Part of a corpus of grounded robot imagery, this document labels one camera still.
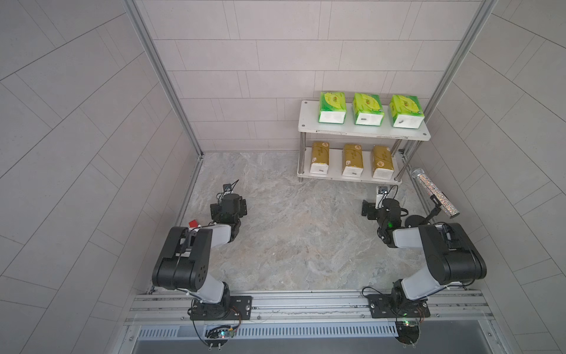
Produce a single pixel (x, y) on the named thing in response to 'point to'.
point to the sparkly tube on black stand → (420, 175)
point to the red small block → (193, 223)
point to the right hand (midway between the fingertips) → (374, 198)
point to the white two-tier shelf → (399, 140)
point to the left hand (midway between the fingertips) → (231, 199)
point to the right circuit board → (408, 332)
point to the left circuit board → (218, 335)
